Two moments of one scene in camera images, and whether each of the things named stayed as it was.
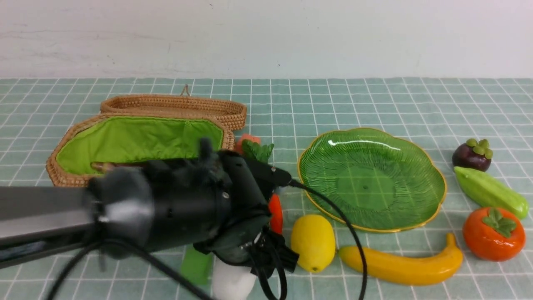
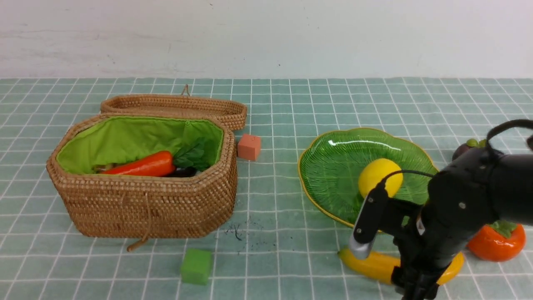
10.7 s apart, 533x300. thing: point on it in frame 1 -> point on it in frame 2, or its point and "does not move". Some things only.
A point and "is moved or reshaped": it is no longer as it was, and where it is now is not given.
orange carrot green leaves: [251, 145] is moved or reshaped
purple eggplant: [103, 167] is moved or reshaped
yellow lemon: [313, 237] -> [372, 173]
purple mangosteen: [473, 154] does not move
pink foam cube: [254, 138] does not move
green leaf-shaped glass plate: [382, 182] does not move
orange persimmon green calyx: [494, 234] does not move
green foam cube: [198, 267] does not move
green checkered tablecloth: [289, 116] does not move
